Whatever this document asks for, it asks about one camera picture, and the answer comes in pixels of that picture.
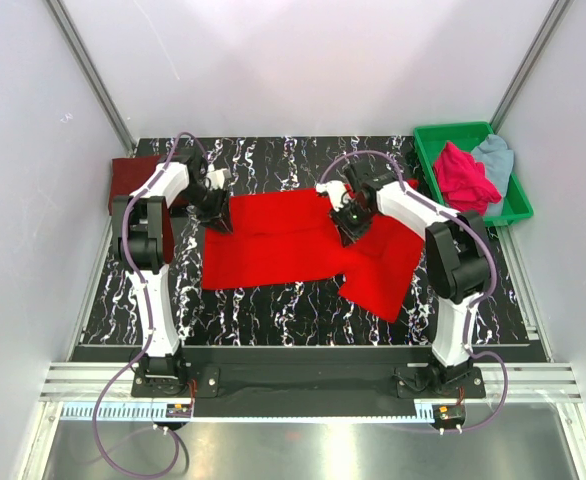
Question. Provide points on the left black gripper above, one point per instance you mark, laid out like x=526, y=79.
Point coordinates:
x=218, y=216

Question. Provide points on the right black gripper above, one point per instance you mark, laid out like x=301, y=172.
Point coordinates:
x=348, y=233

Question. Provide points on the bright red t-shirt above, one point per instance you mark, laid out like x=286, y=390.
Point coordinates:
x=288, y=237

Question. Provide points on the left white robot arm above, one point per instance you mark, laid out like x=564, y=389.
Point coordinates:
x=142, y=193

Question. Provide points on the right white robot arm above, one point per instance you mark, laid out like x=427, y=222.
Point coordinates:
x=459, y=264

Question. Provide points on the folded maroon t-shirt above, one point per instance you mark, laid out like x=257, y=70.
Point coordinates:
x=129, y=175

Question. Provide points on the pink crumpled t-shirt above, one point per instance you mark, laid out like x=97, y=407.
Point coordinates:
x=463, y=182

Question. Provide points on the grey-blue crumpled t-shirt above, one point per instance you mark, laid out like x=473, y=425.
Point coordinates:
x=498, y=161

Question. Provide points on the right orange connector block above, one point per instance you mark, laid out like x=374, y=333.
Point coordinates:
x=450, y=412

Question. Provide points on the orange connector block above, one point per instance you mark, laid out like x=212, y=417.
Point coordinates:
x=450, y=412
x=179, y=411

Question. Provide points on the left orange connector block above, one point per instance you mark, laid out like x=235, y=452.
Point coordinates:
x=179, y=411

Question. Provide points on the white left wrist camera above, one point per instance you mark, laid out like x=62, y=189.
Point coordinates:
x=217, y=178

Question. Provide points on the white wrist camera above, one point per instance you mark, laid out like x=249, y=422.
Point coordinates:
x=337, y=193
x=217, y=178

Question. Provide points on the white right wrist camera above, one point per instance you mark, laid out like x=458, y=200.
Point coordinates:
x=337, y=193

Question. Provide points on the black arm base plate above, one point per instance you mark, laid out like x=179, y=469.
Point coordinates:
x=304, y=382

